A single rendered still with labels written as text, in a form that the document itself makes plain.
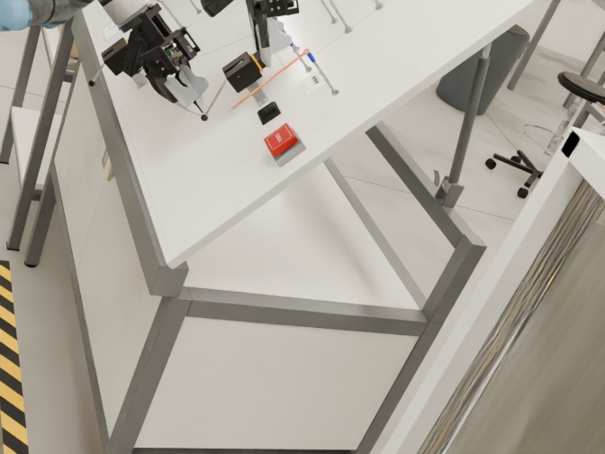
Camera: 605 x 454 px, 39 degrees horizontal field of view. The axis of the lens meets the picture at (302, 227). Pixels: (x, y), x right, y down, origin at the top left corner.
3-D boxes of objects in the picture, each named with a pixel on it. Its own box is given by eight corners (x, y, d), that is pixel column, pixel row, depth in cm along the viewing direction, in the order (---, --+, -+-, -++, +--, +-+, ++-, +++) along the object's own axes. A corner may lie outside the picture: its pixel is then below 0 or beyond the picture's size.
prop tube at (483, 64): (446, 197, 179) (480, 60, 162) (440, 190, 181) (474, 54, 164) (459, 196, 180) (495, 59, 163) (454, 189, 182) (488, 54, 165)
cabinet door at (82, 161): (75, 271, 214) (117, 135, 196) (53, 159, 256) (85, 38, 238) (83, 272, 215) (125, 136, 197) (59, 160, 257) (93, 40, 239)
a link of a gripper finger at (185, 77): (216, 107, 157) (186, 66, 154) (198, 115, 162) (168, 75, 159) (226, 98, 159) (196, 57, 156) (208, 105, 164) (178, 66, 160)
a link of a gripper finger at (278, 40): (297, 67, 156) (290, 17, 151) (266, 74, 155) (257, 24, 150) (293, 60, 158) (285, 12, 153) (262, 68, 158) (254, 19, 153)
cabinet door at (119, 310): (105, 439, 172) (162, 284, 154) (73, 272, 214) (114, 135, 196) (118, 439, 174) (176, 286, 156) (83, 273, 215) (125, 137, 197)
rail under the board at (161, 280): (148, 295, 150) (159, 266, 147) (70, 28, 239) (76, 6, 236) (178, 298, 152) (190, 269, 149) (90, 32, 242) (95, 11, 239)
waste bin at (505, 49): (495, 125, 599) (538, 43, 570) (436, 104, 590) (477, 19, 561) (482, 101, 639) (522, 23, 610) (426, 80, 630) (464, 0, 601)
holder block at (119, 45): (106, 101, 194) (77, 69, 188) (149, 68, 193) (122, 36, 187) (110, 110, 191) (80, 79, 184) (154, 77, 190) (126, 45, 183)
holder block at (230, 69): (232, 83, 162) (221, 68, 159) (257, 66, 161) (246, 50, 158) (238, 94, 159) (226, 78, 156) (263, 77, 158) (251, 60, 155)
